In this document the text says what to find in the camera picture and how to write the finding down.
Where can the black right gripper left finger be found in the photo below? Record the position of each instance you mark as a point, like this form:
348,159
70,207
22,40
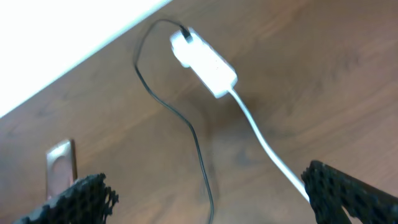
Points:
89,200

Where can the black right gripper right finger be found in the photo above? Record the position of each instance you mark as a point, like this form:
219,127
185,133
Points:
335,197

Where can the white power strip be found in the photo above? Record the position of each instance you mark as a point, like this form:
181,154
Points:
212,69

